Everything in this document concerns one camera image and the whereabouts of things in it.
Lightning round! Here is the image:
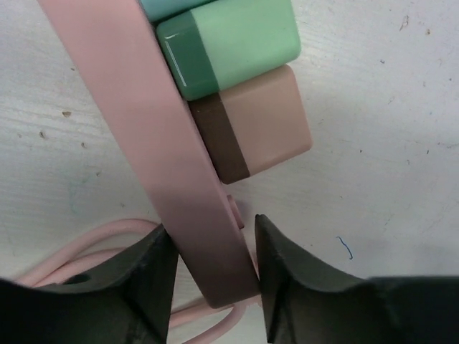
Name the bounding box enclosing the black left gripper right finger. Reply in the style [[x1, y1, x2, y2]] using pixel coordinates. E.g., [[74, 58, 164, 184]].
[[255, 215, 458, 343]]

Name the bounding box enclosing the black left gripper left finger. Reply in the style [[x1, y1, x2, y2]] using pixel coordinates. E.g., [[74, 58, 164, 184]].
[[1, 226, 178, 343]]

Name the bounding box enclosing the brown-pink plug block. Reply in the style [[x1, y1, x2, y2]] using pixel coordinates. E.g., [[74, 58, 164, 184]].
[[189, 65, 313, 185]]

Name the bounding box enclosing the long pink power strip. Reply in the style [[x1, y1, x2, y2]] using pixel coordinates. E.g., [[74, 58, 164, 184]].
[[40, 1, 259, 308]]

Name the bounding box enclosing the teal plug block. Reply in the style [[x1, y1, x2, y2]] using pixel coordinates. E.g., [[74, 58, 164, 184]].
[[139, 0, 211, 22]]

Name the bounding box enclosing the pink power strip cord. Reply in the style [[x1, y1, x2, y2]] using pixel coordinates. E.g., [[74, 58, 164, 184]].
[[14, 219, 245, 344]]

